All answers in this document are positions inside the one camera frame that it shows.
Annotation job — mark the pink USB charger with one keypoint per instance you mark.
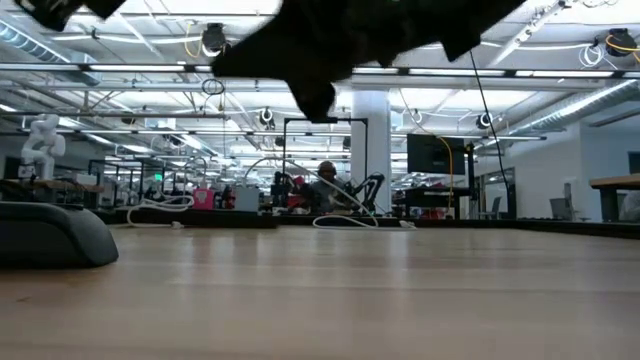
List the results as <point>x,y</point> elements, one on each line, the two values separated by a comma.
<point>203,199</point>

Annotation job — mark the light blue USB charger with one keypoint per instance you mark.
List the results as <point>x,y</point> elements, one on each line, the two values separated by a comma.
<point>247,199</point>

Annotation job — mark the black gantry frame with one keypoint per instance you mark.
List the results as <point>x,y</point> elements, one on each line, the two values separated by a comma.
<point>284,150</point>

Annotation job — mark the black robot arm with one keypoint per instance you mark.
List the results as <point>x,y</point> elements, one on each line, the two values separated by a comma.
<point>370,187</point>

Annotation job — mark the black wide power strip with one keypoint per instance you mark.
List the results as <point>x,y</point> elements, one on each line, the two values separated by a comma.
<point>225,218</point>

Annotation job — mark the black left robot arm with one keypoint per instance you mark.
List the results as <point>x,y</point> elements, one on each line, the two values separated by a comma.
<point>55,12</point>

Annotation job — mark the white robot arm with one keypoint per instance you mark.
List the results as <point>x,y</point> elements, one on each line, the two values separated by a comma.
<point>42,145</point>

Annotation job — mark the long fluorescent light strip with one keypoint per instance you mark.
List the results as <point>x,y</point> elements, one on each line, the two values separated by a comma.
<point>450,72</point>

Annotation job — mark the gray office chair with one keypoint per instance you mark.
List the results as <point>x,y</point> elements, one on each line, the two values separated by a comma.
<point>560,209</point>

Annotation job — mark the wooden table thick top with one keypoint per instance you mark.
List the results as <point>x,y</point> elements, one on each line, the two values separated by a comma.
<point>617,182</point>

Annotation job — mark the person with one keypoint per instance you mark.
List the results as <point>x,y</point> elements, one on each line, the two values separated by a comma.
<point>325,192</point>

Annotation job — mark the small black round reel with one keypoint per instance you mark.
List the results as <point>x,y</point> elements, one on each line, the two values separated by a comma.
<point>265,117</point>
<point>484,121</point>

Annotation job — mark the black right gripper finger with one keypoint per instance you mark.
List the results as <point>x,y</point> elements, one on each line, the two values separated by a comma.
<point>305,75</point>
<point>250,52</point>

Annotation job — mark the black monitor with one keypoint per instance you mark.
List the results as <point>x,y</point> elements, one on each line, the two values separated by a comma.
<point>432,155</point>

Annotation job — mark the wooden workbench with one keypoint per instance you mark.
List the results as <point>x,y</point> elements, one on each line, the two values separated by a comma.
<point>60,186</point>

